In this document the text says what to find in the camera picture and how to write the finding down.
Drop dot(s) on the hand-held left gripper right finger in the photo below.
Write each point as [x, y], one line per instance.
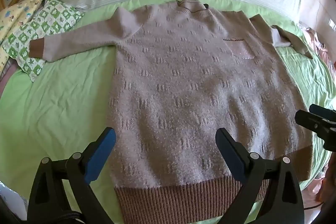
[229, 150]

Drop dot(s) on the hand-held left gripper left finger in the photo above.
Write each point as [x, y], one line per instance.
[101, 148]

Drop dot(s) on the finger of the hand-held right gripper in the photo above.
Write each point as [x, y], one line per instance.
[320, 124]

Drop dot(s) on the beige knit sweater brown trim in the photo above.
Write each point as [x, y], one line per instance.
[189, 77]

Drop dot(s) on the light green bed sheet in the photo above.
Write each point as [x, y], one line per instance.
[57, 108]

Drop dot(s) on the pink cloth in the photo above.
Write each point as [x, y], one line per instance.
[319, 43]

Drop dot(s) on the green checked pillow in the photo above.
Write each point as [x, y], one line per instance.
[50, 22]

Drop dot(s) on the yellow printed pillow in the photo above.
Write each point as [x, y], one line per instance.
[15, 16]

